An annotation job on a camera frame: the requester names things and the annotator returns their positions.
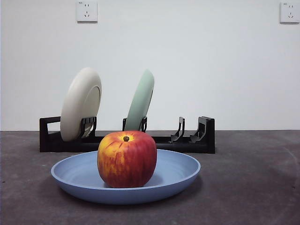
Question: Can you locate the black plate rack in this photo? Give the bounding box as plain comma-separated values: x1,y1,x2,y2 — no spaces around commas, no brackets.
39,116,216,155

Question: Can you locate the pale green round plate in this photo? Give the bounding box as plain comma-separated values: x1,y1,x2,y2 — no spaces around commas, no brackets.
122,69,155,133

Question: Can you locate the red yellow apple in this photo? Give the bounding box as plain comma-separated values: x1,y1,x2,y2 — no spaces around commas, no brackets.
97,130,158,188

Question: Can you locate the blue round plate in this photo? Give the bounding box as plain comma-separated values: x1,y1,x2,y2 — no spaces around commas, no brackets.
51,149,202,205

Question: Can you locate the cream round plate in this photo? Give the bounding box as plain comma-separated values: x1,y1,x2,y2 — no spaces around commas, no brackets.
60,67,103,142

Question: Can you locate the white wall socket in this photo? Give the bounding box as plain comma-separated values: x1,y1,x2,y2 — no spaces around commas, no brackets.
279,2,300,24
76,0,98,23

